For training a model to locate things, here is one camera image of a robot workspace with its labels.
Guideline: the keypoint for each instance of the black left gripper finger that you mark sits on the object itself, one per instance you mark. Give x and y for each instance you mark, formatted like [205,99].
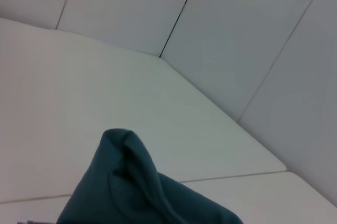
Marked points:
[26,222]

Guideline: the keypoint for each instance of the teal t-shirt with FREE print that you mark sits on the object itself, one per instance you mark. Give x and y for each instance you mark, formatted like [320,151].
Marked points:
[131,187]

